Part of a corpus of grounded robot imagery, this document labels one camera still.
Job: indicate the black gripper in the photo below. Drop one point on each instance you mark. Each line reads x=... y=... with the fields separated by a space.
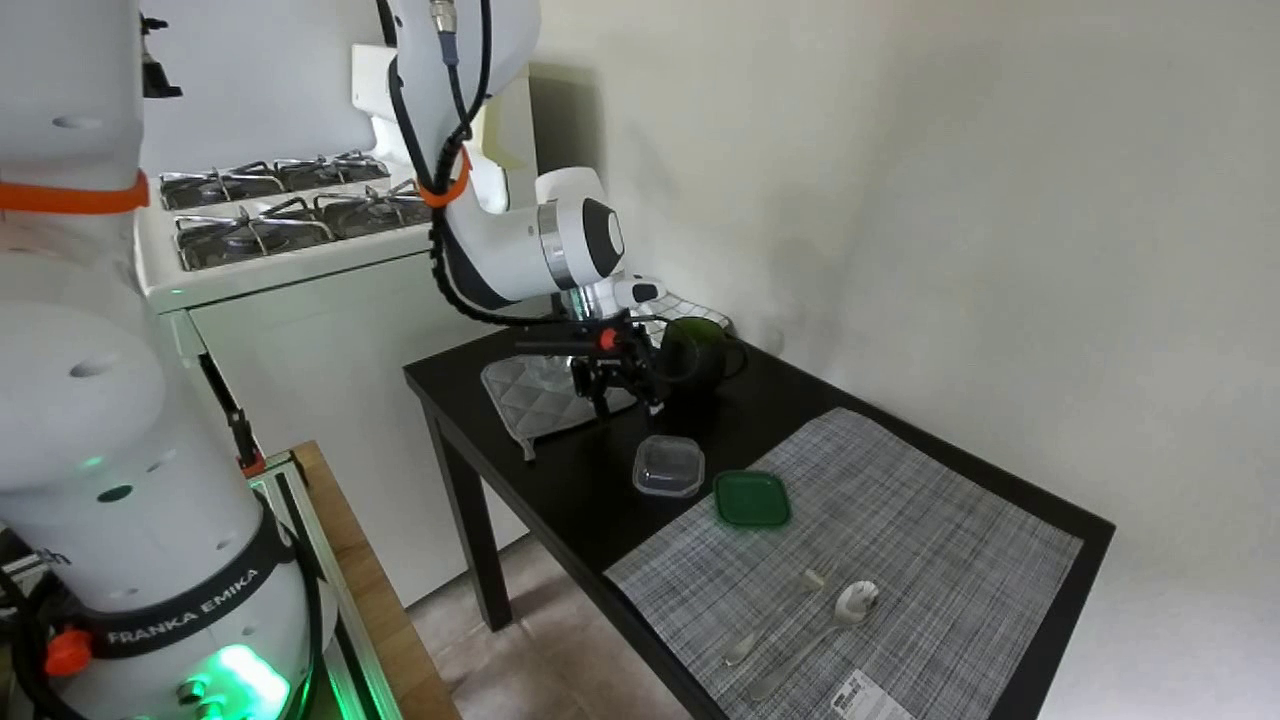
x=603 y=337

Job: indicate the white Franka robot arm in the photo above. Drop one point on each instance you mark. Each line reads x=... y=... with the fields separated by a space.
x=107 y=400

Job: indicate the grey quilted pot holder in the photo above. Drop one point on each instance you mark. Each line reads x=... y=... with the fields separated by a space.
x=535 y=398

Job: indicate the black table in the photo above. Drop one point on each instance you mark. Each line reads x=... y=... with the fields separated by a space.
x=587 y=492

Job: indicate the green square plastic lid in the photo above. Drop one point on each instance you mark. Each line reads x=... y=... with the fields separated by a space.
x=754 y=497

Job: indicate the clear plastic fork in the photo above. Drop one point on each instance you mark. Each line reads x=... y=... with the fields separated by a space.
x=781 y=614

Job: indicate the grey woven placemat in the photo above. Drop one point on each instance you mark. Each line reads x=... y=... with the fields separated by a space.
x=881 y=534

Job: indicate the white gas stove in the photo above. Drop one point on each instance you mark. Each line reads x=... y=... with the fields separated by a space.
x=305 y=345

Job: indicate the clear plastic spoon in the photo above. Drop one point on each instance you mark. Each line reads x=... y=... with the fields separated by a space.
x=859 y=596

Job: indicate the wooden board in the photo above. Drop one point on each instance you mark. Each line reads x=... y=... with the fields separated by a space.
x=372 y=602

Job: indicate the black stand pole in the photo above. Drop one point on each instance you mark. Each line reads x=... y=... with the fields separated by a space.
x=232 y=422

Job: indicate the white paper packet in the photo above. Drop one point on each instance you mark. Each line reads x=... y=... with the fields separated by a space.
x=864 y=698

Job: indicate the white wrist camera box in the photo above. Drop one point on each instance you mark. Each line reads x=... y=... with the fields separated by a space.
x=641 y=288

